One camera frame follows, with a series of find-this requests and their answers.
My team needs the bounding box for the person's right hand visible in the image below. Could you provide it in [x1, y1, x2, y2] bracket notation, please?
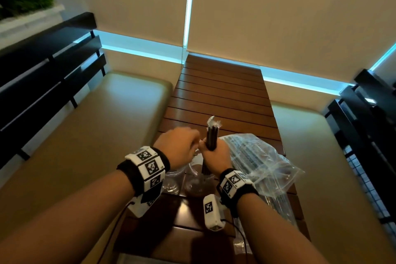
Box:
[199, 137, 233, 178]

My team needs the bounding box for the person's left hand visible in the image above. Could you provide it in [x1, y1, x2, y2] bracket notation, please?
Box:
[153, 127, 201, 171]

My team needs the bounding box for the black straw bundle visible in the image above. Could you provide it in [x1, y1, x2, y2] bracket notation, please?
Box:
[201, 115, 223, 181]

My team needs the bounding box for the transparent plastic cup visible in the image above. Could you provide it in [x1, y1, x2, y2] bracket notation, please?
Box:
[162, 166, 186, 196]
[185, 154, 219, 198]

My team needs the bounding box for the clear plastic zip bag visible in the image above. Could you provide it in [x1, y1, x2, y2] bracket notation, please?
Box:
[216, 133, 305, 257]

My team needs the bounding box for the person's right forearm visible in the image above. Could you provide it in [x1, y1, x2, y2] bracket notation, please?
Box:
[236, 193, 328, 264]

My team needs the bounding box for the black wristband with white markers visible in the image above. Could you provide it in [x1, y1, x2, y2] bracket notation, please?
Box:
[216, 167, 259, 219]
[117, 146, 171, 204]

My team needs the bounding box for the black slatted bench backrest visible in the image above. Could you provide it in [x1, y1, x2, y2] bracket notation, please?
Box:
[0, 12, 107, 170]
[325, 68, 396, 236]

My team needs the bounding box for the beige roller blind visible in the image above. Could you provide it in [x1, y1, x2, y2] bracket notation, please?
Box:
[51, 0, 190, 48]
[187, 0, 396, 83]

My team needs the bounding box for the white planter ledge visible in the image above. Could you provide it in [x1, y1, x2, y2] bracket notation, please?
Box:
[0, 4, 66, 51]

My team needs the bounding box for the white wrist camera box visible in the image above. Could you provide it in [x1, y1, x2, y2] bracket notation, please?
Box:
[127, 191, 163, 219]
[203, 194, 226, 232]

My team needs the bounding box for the black cable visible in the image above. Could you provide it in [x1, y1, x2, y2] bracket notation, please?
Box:
[222, 219, 248, 264]
[97, 200, 135, 264]

